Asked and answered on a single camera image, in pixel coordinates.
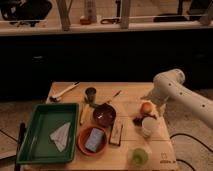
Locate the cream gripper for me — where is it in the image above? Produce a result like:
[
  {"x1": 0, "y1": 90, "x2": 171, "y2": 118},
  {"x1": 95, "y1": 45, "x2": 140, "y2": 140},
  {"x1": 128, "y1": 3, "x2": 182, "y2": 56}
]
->
[{"x1": 142, "y1": 95, "x2": 166, "y2": 117}]

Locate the red yellow apple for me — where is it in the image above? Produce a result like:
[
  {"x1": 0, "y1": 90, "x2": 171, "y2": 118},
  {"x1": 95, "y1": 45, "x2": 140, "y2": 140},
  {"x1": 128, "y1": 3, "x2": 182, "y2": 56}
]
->
[{"x1": 140, "y1": 102, "x2": 153, "y2": 115}]

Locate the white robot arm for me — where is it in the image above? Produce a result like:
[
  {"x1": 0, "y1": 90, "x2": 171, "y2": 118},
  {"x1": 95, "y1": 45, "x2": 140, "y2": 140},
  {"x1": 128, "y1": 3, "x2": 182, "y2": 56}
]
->
[{"x1": 142, "y1": 69, "x2": 213, "y2": 130}]

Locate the purple bowl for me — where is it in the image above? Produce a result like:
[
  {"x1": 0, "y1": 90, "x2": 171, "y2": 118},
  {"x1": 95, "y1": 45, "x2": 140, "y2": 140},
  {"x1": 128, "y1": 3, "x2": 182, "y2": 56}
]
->
[{"x1": 93, "y1": 103, "x2": 116, "y2": 127}]

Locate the orange bowl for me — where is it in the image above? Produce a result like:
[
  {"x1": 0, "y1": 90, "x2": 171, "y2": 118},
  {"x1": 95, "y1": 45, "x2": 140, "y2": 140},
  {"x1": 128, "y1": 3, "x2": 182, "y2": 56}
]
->
[{"x1": 77, "y1": 125, "x2": 108, "y2": 156}]

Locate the white paper cup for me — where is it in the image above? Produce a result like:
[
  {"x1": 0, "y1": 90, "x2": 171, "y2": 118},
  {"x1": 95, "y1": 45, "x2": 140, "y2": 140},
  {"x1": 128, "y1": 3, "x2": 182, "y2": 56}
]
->
[{"x1": 141, "y1": 117, "x2": 159, "y2": 138}]

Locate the dark brown scrap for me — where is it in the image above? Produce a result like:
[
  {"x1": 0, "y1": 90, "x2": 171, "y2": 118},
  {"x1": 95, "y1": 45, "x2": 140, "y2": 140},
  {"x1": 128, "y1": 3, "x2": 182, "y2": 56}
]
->
[{"x1": 133, "y1": 114, "x2": 157, "y2": 126}]

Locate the wooden block eraser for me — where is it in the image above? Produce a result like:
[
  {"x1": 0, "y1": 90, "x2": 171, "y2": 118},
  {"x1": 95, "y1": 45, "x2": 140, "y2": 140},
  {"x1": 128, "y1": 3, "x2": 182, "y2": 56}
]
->
[{"x1": 109, "y1": 121, "x2": 123, "y2": 146}]

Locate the green plastic cup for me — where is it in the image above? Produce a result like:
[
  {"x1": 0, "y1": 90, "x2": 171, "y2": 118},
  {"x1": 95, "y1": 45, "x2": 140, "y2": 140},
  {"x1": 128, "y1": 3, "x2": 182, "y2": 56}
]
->
[{"x1": 128, "y1": 148, "x2": 148, "y2": 167}]

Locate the dark metal cup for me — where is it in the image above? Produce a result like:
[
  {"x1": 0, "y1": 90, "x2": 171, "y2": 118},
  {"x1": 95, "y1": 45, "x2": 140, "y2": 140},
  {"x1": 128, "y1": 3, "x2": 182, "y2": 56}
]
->
[{"x1": 85, "y1": 87, "x2": 96, "y2": 103}]

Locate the blue sponge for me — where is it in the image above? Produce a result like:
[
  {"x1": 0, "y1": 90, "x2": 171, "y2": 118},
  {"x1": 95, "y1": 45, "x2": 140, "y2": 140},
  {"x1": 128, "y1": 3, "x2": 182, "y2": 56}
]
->
[{"x1": 85, "y1": 128, "x2": 104, "y2": 153}]

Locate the yellow banana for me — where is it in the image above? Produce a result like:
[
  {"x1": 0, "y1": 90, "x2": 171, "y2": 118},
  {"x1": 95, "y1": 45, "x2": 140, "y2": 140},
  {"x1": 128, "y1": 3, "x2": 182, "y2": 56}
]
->
[{"x1": 79, "y1": 104, "x2": 90, "y2": 125}]

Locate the wooden table leg middle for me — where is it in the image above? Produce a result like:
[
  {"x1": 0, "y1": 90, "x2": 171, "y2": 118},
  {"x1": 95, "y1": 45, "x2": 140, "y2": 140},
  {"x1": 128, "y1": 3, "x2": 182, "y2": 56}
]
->
[{"x1": 120, "y1": 0, "x2": 131, "y2": 29}]

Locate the wooden table leg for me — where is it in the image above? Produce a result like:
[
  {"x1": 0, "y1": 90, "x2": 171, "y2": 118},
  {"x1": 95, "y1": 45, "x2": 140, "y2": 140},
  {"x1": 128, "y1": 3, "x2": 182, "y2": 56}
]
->
[
  {"x1": 56, "y1": 0, "x2": 70, "y2": 31},
  {"x1": 120, "y1": 0, "x2": 131, "y2": 29}
]

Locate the white folded cloth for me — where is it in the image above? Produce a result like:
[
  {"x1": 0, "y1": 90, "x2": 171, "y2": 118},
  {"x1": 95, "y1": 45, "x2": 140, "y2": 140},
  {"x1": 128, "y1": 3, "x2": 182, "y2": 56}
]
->
[{"x1": 50, "y1": 122, "x2": 71, "y2": 152}]

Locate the red round object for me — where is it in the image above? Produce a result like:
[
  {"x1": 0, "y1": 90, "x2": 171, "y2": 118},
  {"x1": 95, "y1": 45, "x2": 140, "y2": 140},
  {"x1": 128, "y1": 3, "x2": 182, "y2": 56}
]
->
[{"x1": 79, "y1": 16, "x2": 92, "y2": 25}]

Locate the green plastic tray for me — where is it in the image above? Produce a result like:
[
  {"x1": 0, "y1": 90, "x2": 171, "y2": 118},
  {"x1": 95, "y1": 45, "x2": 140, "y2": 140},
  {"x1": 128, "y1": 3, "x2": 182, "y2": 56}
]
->
[{"x1": 17, "y1": 103, "x2": 79, "y2": 165}]

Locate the wooden table leg left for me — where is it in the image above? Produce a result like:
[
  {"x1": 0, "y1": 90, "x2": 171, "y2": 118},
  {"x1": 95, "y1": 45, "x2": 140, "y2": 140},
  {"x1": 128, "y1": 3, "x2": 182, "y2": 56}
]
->
[{"x1": 56, "y1": 0, "x2": 70, "y2": 31}]

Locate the black marker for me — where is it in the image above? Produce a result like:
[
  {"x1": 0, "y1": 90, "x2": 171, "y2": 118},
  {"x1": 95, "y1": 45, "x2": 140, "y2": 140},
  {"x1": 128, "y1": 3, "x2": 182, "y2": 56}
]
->
[{"x1": 14, "y1": 122, "x2": 26, "y2": 171}]

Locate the black office chair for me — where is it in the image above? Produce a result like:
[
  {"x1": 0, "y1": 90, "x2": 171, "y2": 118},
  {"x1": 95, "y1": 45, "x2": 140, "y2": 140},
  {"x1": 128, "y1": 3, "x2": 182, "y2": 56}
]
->
[{"x1": 0, "y1": 0, "x2": 52, "y2": 27}]

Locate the black cable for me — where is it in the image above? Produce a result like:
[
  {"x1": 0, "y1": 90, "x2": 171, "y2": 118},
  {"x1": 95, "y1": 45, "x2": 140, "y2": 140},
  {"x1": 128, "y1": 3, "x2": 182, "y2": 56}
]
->
[{"x1": 169, "y1": 132, "x2": 213, "y2": 171}]

